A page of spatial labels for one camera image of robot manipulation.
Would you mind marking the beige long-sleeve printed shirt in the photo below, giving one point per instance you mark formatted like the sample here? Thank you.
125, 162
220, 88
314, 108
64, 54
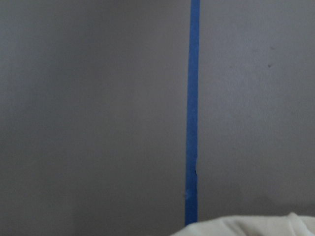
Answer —
289, 225

